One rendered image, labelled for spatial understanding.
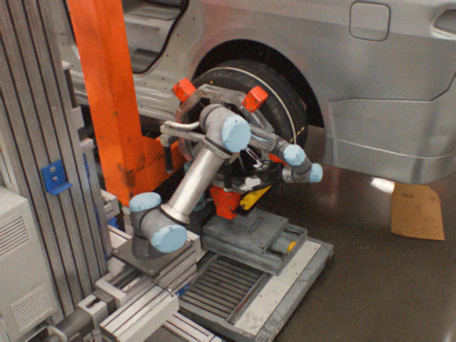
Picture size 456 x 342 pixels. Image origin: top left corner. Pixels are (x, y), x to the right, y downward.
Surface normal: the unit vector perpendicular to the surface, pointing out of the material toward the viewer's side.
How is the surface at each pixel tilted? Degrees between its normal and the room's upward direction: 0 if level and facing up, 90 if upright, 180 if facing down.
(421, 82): 90
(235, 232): 0
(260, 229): 0
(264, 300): 0
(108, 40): 90
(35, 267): 90
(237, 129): 84
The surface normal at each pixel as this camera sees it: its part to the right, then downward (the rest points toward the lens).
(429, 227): -0.01, -0.86
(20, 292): 0.79, 0.29
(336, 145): -0.53, 0.47
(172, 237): 0.48, 0.52
